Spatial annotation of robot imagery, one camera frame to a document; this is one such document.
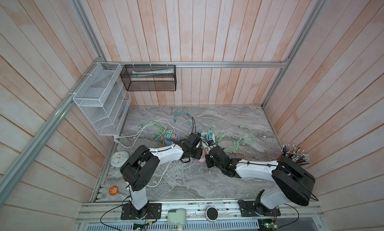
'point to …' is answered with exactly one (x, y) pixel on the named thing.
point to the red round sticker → (113, 190)
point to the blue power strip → (176, 136)
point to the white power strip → (210, 135)
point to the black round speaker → (212, 213)
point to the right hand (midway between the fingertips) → (206, 155)
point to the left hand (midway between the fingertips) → (198, 155)
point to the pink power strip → (202, 158)
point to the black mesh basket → (149, 77)
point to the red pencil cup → (302, 158)
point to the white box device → (177, 217)
